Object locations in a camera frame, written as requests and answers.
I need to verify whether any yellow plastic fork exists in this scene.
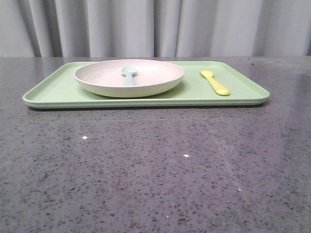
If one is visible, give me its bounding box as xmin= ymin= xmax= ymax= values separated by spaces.
xmin=200 ymin=70 xmax=230 ymax=96

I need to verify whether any cream round plate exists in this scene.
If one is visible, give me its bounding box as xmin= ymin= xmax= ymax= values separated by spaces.
xmin=74 ymin=59 xmax=185 ymax=98

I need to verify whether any green rectangular tray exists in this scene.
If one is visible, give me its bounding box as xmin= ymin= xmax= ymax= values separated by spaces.
xmin=23 ymin=61 xmax=270 ymax=109

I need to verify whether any light blue plastic spoon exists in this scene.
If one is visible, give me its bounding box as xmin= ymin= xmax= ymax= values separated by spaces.
xmin=121 ymin=66 xmax=137 ymax=86

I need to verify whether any grey curtain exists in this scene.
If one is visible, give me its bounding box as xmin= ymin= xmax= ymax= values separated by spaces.
xmin=0 ymin=0 xmax=311 ymax=58

